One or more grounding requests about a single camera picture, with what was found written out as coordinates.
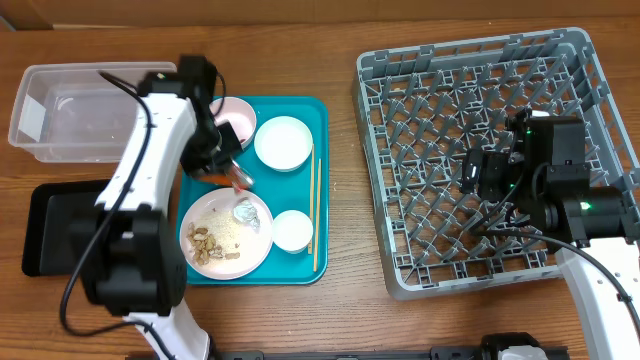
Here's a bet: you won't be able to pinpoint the white bowl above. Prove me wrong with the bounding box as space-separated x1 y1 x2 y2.
253 116 313 172

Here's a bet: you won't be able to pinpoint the wooden chopstick left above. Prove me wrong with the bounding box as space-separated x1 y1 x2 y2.
307 144 315 255

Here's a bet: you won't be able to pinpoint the orange carrot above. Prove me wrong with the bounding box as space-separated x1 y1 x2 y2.
198 174 232 187

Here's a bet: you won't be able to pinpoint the clear plastic bin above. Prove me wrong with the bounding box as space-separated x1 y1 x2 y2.
8 62 176 163

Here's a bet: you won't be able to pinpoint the pink dinner plate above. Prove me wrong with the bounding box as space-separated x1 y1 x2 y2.
178 188 273 281

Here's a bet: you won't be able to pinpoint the wooden chopstick right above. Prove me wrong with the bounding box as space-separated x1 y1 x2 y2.
313 159 322 272

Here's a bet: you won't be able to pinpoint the black tray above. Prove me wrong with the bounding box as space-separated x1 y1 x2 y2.
21 179 109 277

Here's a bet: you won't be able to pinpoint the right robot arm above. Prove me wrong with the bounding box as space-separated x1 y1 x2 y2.
460 109 639 359

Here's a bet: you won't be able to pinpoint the foil ball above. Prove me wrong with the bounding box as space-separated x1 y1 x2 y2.
232 198 260 231

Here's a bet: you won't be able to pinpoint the pink bowl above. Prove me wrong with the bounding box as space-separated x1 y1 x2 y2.
209 97 257 149

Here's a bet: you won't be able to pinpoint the wooden chopstick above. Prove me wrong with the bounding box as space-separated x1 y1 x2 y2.
307 144 315 255
313 159 322 272

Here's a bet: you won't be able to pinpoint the teal serving tray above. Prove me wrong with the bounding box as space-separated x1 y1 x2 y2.
176 95 330 286

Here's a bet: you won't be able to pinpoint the white cup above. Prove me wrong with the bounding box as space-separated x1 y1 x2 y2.
272 210 314 254

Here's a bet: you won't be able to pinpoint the grey dishwasher rack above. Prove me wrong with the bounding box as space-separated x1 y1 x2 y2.
353 27 639 300

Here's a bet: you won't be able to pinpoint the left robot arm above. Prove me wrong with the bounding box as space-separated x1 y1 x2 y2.
59 55 254 359

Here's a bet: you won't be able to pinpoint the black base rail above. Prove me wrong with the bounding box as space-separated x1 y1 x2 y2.
124 332 570 360

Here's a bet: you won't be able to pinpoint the peanuts and rice scraps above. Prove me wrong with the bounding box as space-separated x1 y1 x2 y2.
186 211 247 266

